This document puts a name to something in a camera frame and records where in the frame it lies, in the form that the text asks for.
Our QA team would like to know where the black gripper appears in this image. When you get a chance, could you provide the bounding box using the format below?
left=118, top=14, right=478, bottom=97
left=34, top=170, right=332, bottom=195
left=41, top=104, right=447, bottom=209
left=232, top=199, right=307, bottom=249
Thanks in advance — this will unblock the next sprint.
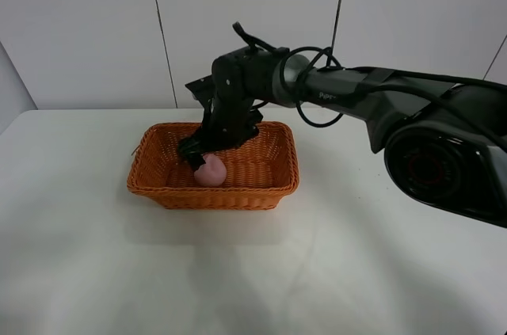
left=177, top=95, right=263, bottom=172

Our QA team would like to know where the pink peach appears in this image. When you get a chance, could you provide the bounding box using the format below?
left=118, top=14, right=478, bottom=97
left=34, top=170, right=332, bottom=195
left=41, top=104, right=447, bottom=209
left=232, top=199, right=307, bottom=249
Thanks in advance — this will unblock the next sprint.
left=194, top=154, right=227, bottom=187

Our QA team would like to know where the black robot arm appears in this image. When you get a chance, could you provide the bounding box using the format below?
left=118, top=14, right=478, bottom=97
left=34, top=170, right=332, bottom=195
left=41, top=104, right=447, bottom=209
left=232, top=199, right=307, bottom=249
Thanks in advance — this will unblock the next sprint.
left=177, top=45, right=506, bottom=227

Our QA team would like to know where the orange wicker basket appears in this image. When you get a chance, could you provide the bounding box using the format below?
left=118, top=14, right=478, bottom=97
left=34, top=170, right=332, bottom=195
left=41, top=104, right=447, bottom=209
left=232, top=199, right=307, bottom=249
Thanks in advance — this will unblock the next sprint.
left=127, top=121, right=299, bottom=210

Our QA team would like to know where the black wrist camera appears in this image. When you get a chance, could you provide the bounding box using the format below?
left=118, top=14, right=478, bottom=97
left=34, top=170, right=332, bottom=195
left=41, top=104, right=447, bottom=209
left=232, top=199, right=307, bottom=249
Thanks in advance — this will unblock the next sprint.
left=185, top=75, right=215, bottom=105

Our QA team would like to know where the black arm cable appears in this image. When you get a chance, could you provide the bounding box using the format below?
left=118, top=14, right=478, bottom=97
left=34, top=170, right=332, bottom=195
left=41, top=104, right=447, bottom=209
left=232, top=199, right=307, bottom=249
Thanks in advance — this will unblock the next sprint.
left=232, top=21, right=507, bottom=154

